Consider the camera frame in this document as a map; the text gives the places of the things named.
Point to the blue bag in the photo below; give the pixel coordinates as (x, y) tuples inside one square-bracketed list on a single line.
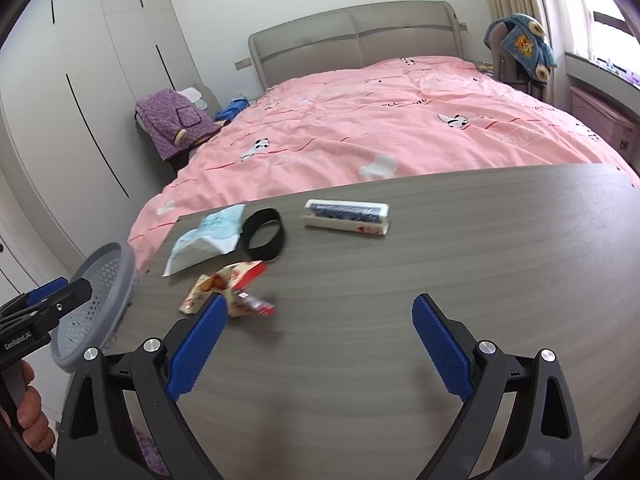
[(232, 109)]

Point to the pink storage box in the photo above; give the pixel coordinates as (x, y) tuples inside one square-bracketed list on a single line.
[(600, 120)]

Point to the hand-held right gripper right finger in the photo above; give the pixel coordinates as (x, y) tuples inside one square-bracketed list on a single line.
[(442, 350)]

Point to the window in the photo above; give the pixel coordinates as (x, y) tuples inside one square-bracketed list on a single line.
[(607, 35)]

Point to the white cabinet door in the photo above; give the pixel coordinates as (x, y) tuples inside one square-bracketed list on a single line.
[(20, 240)]

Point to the black elastic band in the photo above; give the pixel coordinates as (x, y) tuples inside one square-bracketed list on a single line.
[(281, 240)]

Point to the grey upholstered bed headboard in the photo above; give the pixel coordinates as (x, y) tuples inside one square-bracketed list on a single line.
[(310, 45)]

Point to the beige wall socket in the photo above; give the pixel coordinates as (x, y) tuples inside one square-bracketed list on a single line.
[(242, 63)]

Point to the grey perforated plastic basket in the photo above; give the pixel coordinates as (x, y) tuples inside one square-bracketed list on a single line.
[(125, 270)]

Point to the grey window ledge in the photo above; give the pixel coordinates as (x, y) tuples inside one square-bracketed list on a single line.
[(595, 72)]

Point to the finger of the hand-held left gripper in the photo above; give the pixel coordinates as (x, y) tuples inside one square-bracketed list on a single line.
[(47, 290), (65, 302)]

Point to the white green printed cloth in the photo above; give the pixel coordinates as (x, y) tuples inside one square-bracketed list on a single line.
[(195, 99)]

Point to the red white snack wrapper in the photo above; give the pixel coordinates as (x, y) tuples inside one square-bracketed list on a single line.
[(225, 277)]

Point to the white rectangular box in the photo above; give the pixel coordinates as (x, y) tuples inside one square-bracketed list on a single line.
[(345, 227)]

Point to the blue white soft packet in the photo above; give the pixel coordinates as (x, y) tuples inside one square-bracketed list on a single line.
[(210, 235)]

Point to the brown chair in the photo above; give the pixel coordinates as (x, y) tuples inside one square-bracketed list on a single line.
[(500, 57)]

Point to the person's left hand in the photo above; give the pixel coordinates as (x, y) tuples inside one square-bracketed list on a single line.
[(32, 415)]

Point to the pink printed duvet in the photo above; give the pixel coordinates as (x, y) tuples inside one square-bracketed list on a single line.
[(400, 120)]

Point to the purple fleece blanket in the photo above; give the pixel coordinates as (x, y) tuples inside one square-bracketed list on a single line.
[(170, 125)]

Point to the purple fluffy rug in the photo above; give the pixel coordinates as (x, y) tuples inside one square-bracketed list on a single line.
[(150, 450)]

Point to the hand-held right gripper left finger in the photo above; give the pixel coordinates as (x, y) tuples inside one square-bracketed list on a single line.
[(197, 347)]

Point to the white wardrobe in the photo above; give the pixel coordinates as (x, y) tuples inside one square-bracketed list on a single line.
[(100, 85)]

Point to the blue printed cloth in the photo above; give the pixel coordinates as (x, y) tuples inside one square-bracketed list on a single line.
[(522, 45)]

